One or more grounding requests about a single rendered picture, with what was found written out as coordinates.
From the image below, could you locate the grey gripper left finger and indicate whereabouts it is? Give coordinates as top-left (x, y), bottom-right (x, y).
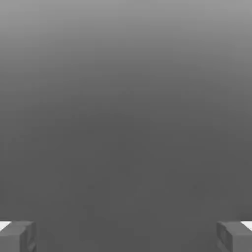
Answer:
top-left (0, 220), bottom-right (37, 252)

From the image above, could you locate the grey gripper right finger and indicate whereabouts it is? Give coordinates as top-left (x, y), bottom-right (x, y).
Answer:
top-left (216, 220), bottom-right (252, 252)

